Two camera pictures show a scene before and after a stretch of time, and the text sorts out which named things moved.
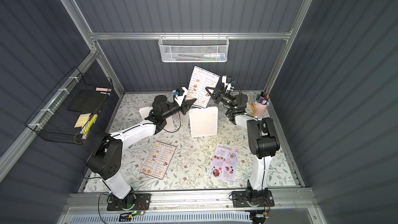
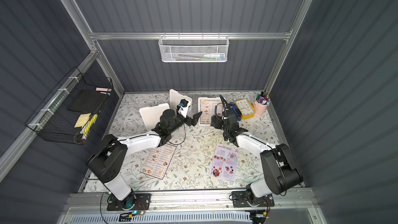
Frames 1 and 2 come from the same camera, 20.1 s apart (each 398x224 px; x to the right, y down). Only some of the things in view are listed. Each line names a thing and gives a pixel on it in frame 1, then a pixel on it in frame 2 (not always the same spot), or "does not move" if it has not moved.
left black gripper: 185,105 → 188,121
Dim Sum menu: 200,79 → 207,107
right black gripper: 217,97 → 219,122
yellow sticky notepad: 82,120 does not move
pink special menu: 224,163 does not move
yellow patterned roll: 85,129 does not move
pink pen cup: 259,109 does not move
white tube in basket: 220,57 does not move
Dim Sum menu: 157,162 does not move
